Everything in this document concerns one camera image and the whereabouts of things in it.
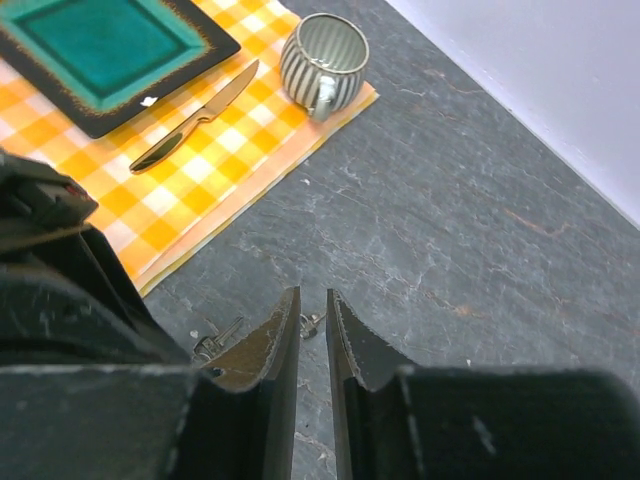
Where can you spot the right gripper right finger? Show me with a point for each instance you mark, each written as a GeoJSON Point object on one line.
{"type": "Point", "coordinates": [396, 419]}

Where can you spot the orange checkered cloth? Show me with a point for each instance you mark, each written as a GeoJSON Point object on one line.
{"type": "Point", "coordinates": [156, 220]}

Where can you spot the striped grey mug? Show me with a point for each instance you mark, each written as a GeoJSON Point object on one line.
{"type": "Point", "coordinates": [323, 63]}

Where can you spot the keyring with keys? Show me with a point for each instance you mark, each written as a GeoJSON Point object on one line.
{"type": "Point", "coordinates": [210, 347]}

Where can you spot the teal square plate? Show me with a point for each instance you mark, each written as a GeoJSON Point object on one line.
{"type": "Point", "coordinates": [101, 63]}

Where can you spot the gold knife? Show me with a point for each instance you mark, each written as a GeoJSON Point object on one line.
{"type": "Point", "coordinates": [207, 113]}

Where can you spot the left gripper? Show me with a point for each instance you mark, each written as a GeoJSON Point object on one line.
{"type": "Point", "coordinates": [65, 296]}

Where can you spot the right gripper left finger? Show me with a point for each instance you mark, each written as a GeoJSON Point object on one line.
{"type": "Point", "coordinates": [231, 419]}

